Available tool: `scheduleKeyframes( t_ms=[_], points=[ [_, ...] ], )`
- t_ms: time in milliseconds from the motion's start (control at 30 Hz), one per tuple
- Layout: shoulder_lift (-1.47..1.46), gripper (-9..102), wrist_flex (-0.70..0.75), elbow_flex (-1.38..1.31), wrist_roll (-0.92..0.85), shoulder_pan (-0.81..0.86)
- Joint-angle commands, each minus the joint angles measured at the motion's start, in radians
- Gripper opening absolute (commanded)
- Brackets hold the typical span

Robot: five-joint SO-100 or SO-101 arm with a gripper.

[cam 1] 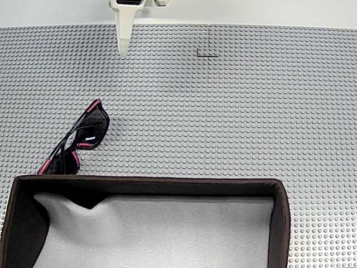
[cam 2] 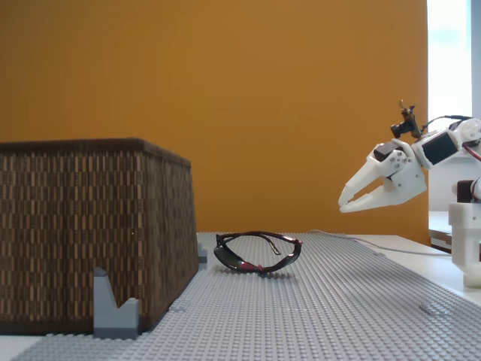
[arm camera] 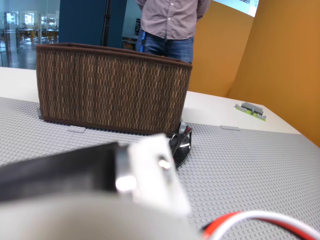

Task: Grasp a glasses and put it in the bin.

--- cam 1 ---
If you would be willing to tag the black sunglasses with pink trim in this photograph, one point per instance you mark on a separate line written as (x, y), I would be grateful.
(94, 123)

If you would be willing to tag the brown woven fabric bin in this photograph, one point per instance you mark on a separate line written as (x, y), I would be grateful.
(139, 185)

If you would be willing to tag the grey felt bin liner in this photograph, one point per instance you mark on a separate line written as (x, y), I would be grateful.
(153, 237)

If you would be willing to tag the grey studded baseplate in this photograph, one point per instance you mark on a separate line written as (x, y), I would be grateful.
(279, 111)
(153, 111)

